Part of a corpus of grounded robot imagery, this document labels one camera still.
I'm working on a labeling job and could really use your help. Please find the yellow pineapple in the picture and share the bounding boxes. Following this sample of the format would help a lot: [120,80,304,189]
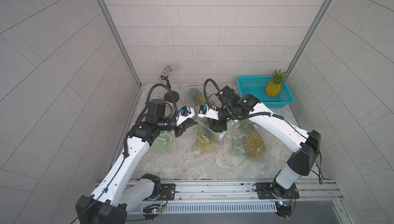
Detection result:
[195,119,218,152]

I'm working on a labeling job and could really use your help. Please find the zip-top bag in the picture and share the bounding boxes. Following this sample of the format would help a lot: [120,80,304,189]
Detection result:
[152,131,172,153]
[180,84,207,108]
[231,121,266,160]
[193,118,224,154]

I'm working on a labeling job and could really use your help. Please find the orange pineapple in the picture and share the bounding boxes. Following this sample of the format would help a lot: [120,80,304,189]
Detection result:
[265,69,286,97]

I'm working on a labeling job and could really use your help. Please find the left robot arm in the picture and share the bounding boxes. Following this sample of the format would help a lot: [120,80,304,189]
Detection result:
[76,99,197,224]

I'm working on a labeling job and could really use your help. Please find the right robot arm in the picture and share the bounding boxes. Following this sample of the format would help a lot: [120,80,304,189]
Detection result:
[213,86,321,198]

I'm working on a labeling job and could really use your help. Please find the back green pineapple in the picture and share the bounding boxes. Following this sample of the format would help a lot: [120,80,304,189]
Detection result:
[186,87,207,106]

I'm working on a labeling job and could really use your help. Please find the green pineapple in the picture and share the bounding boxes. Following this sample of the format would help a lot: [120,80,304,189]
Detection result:
[186,87,207,106]
[240,121,266,158]

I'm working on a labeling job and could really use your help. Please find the right green pineapple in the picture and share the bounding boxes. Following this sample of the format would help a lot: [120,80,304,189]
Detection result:
[240,121,266,158]

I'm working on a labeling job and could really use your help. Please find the black microphone stand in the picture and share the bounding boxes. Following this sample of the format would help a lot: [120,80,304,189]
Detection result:
[164,77,180,102]

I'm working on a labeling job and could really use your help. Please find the teal plastic basket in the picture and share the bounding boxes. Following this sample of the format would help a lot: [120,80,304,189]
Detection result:
[237,76,295,109]

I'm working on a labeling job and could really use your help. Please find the left circuit board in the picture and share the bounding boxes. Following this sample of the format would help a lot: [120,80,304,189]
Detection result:
[142,204,165,215]

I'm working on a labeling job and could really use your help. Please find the circuit board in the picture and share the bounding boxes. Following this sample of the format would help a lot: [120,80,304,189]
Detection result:
[275,201,293,219]
[142,204,165,215]

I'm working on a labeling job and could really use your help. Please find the right circuit board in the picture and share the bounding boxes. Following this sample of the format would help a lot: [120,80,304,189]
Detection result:
[275,201,293,219]

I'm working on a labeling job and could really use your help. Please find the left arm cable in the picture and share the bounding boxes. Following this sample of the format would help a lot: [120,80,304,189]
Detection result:
[135,83,179,126]

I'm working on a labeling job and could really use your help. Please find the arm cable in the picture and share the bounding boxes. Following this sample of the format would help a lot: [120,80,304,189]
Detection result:
[135,83,179,126]
[203,78,323,185]

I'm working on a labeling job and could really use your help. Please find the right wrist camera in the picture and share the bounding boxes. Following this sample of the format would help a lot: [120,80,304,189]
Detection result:
[198,105,219,120]

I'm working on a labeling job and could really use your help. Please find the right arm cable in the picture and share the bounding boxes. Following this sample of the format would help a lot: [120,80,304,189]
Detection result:
[203,78,323,185]

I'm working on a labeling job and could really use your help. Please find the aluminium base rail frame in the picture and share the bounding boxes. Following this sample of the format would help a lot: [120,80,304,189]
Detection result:
[124,178,355,224]

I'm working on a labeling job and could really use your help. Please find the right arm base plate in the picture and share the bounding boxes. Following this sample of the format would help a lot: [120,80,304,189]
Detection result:
[252,182,300,200]

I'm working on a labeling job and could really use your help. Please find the left aluminium corner post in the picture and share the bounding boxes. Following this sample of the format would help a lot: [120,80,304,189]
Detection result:
[95,0,142,87]

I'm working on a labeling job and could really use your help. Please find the aluminium corner post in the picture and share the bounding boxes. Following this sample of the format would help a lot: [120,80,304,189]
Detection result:
[285,0,334,81]
[95,0,142,87]

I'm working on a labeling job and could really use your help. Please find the right aluminium corner post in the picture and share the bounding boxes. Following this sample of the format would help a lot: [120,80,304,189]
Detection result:
[285,0,334,81]

